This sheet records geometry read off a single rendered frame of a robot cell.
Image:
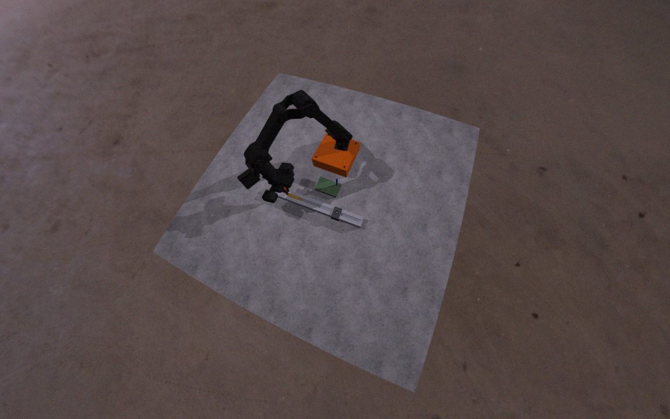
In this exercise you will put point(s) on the green tray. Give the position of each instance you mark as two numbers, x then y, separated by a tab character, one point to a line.
327	186

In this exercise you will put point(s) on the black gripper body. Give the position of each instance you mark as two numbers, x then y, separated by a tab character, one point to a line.
270	195

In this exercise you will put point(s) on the grey flat bar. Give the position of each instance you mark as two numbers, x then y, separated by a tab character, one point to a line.
335	213

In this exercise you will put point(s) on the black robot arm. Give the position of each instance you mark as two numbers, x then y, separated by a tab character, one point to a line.
257	157

